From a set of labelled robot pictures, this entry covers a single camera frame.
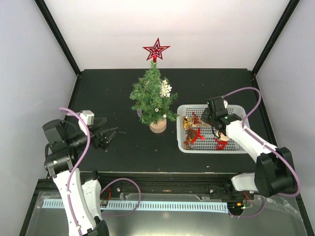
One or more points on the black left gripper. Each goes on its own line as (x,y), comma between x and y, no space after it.
(101,141)

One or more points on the small green christmas tree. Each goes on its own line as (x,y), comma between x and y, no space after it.
(156,110)

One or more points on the white snowflake ornament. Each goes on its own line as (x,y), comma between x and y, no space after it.
(165,88)

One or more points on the gold bell ornament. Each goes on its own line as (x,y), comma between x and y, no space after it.
(188,122)

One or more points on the white perforated plastic basket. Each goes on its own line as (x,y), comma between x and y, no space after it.
(207,146)

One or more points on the red star ornament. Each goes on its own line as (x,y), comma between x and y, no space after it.
(155,51)

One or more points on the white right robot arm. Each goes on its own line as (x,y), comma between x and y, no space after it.
(272,173)

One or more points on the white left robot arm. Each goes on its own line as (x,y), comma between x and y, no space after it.
(80,195)

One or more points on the clear plastic battery box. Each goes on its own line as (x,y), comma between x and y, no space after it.
(139,112)

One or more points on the brown pine cone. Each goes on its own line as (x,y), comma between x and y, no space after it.
(191,134)

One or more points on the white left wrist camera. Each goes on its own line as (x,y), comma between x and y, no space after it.
(87,116)

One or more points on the white slotted cable duct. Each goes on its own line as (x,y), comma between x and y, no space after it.
(216,207)

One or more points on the black frame post back left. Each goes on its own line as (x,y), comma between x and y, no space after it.
(43,8)

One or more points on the black frame post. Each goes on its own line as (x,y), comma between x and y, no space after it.
(43,8)
(283,20)

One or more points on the black frame post back right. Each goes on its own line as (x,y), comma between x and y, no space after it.
(283,20)

